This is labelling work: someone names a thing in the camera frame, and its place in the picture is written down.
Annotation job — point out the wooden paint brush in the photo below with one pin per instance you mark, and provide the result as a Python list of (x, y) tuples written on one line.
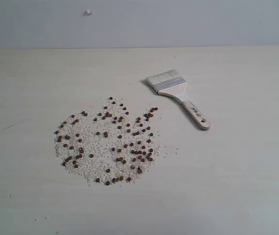
[(173, 85)]

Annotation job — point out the pile of beans and grains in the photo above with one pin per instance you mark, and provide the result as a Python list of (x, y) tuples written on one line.
[(113, 143)]

